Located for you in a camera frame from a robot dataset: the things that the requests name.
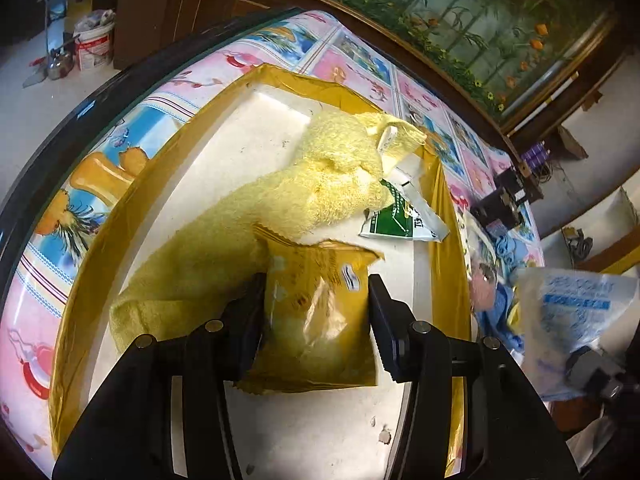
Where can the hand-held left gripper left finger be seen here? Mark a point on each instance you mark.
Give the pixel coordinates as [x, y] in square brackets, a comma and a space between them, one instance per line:
[252, 320]

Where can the dark tangled item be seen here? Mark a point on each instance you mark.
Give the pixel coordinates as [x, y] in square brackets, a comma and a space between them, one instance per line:
[577, 245]

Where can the small blue cloth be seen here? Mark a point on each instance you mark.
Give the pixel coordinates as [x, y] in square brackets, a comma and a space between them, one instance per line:
[500, 290]

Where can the small black device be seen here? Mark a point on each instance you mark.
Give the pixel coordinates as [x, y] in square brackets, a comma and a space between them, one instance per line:
[520, 185]

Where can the printed cartoon tablecloth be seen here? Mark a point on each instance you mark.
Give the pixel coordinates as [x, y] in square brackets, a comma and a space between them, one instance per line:
[350, 60]

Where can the brown wooden cabinet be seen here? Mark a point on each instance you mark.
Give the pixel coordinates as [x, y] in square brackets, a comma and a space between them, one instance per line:
[160, 10]

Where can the metal kettle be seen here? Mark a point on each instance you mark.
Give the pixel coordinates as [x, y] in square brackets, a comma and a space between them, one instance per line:
[60, 65]

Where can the white plastic bucket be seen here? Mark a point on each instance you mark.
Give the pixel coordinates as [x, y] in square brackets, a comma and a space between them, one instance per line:
[95, 42]

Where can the aquarium with artificial flowers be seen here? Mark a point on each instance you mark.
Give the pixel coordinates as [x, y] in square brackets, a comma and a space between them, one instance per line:
[450, 10]

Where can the white plastic bag blue print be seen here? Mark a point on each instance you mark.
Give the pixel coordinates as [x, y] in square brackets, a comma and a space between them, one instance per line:
[565, 310]

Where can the yellow towel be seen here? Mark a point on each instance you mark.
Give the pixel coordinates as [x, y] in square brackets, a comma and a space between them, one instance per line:
[225, 220]

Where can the yellow snack packet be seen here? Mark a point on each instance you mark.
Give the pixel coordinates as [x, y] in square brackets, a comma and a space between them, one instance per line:
[310, 310]

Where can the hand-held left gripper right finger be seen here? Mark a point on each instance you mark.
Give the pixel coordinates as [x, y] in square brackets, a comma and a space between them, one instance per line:
[382, 320]

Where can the white stick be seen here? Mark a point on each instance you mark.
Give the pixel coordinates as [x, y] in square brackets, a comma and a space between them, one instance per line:
[545, 102]

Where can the green and white packet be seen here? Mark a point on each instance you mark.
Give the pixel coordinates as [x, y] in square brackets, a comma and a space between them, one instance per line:
[400, 220]

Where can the cardboard piece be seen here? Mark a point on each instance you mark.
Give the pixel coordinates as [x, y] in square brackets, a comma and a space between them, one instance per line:
[572, 142]

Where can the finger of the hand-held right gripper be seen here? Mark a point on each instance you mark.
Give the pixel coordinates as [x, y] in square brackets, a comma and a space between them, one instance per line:
[592, 372]

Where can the black cylindrical device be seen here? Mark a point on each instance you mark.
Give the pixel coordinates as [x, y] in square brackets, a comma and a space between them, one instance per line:
[495, 212]

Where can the purple bottles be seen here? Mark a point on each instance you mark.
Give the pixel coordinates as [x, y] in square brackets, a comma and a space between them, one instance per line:
[533, 154]

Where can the yellow cardboard box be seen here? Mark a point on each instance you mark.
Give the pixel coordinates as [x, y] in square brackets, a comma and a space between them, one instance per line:
[250, 125]

